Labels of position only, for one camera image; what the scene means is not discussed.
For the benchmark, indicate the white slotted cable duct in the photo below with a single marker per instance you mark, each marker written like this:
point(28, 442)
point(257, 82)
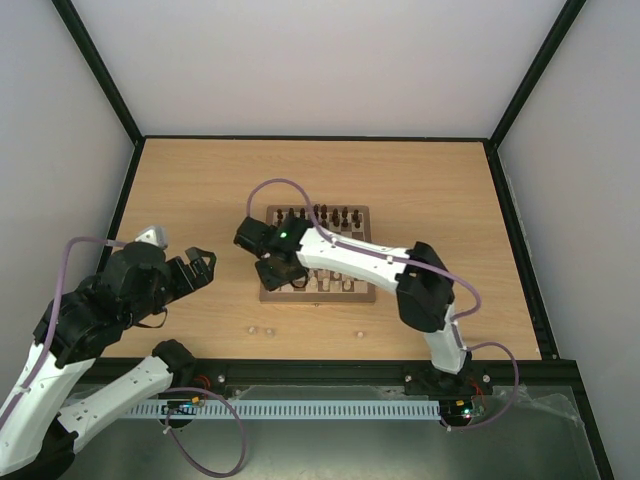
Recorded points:
point(419, 410)

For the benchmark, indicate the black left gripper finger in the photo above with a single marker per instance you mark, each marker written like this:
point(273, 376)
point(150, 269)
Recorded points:
point(203, 274)
point(200, 259)

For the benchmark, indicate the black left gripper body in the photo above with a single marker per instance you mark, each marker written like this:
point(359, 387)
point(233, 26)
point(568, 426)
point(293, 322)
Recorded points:
point(181, 285)

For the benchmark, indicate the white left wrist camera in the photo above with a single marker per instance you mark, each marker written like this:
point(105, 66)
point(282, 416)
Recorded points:
point(154, 235)

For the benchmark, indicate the controller circuit board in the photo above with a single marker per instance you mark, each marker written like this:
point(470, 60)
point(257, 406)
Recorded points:
point(187, 407)
point(475, 406)

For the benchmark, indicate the right controller circuit board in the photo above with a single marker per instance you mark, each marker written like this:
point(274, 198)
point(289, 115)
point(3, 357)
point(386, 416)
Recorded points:
point(475, 406)

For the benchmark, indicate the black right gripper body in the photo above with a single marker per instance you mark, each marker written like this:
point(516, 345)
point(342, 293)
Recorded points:
point(272, 273)

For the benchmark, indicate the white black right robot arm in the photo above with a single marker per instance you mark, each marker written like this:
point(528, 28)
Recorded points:
point(421, 284)

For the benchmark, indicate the left controller circuit board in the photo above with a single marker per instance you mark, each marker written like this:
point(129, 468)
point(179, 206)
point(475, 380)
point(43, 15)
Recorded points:
point(187, 407)

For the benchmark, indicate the wooden chess board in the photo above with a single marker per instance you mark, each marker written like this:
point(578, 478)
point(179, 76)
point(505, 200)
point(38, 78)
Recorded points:
point(348, 220)

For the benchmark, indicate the black front mounting rail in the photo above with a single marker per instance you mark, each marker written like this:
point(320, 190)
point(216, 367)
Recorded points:
point(224, 376)

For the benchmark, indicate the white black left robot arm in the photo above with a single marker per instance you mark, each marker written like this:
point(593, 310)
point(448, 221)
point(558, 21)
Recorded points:
point(40, 438)

